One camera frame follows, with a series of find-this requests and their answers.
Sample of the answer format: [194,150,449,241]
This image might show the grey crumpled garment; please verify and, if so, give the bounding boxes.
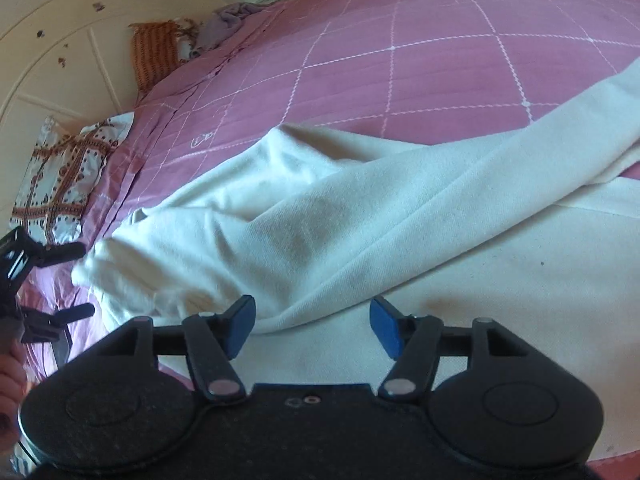
[190,2,266,58]

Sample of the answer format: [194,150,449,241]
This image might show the cream round headboard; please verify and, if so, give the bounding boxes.
[1,0,224,226]

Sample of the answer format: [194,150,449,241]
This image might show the orange striped pillow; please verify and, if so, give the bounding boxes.
[129,18,200,98]

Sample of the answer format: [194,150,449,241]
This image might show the person's left hand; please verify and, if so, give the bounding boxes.
[1,340,28,446]

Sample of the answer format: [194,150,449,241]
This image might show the pink checked bed sheet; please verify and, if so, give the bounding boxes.
[14,0,640,480]

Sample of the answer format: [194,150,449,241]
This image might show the heart patterned white pillow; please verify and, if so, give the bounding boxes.
[9,112,134,245]

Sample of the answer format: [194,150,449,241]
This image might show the white sweatpants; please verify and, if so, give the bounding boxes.
[72,64,639,458]

